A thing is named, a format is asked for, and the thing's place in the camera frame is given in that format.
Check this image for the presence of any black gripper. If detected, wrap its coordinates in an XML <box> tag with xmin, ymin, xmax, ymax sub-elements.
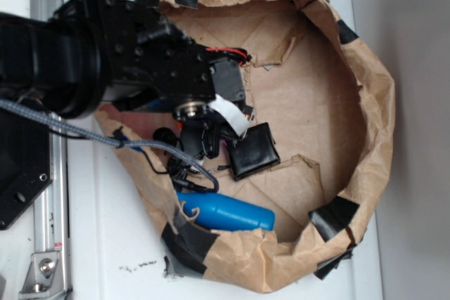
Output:
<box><xmin>133</xmin><ymin>20</ymin><xmax>253</xmax><ymax>159</ymax></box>

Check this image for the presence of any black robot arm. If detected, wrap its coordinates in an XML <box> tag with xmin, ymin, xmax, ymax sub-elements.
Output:
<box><xmin>1</xmin><ymin>0</ymin><xmax>254</xmax><ymax>157</ymax></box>

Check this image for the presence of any black square pouch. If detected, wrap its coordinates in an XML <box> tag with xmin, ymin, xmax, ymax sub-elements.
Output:
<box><xmin>226</xmin><ymin>122</ymin><xmax>281</xmax><ymax>181</ymax></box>

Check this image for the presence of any brown paper bag bin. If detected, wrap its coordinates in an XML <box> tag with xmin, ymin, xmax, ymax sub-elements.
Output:
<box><xmin>116</xmin><ymin>0</ymin><xmax>395</xmax><ymax>293</ymax></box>

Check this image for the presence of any blue plastic bottle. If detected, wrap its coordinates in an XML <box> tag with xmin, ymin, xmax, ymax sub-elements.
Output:
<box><xmin>177</xmin><ymin>192</ymin><xmax>276</xmax><ymax>231</ymax></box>

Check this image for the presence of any grey braided cable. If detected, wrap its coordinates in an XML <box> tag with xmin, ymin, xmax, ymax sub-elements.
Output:
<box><xmin>0</xmin><ymin>98</ymin><xmax>219</xmax><ymax>193</ymax></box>

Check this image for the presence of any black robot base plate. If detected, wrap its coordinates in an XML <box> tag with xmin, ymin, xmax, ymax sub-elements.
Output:
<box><xmin>0</xmin><ymin>110</ymin><xmax>52</xmax><ymax>230</ymax></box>

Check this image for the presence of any aluminium extrusion rail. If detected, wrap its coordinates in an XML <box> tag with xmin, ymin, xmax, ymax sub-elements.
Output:
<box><xmin>30</xmin><ymin>0</ymin><xmax>72</xmax><ymax>299</ymax></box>

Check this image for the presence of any metal corner bracket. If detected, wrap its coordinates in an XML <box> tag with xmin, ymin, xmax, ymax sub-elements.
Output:
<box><xmin>18</xmin><ymin>252</ymin><xmax>64</xmax><ymax>299</ymax></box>

